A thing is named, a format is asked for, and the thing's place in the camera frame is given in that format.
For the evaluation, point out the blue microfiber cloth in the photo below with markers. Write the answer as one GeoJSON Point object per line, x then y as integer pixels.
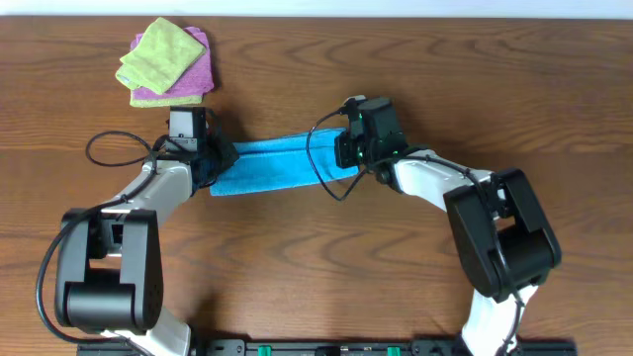
{"type": "Point", "coordinates": [285, 162]}

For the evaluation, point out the green folded cloth on top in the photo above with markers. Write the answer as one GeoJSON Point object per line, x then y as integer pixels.
{"type": "Point", "coordinates": [163, 53]}

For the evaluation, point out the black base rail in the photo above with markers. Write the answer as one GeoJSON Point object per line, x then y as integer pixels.
{"type": "Point", "coordinates": [420, 347]}

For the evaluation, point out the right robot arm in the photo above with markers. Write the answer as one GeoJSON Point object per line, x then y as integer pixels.
{"type": "Point", "coordinates": [504, 241]}

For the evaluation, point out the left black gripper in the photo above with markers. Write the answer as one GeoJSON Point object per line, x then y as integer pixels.
{"type": "Point", "coordinates": [224, 155]}

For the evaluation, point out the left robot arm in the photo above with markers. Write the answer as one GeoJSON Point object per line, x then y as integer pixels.
{"type": "Point", "coordinates": [109, 287]}

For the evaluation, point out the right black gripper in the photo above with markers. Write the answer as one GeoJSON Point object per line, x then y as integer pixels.
{"type": "Point", "coordinates": [344, 158]}

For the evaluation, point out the purple folded cloth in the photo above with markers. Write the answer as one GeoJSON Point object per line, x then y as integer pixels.
{"type": "Point", "coordinates": [197, 79]}

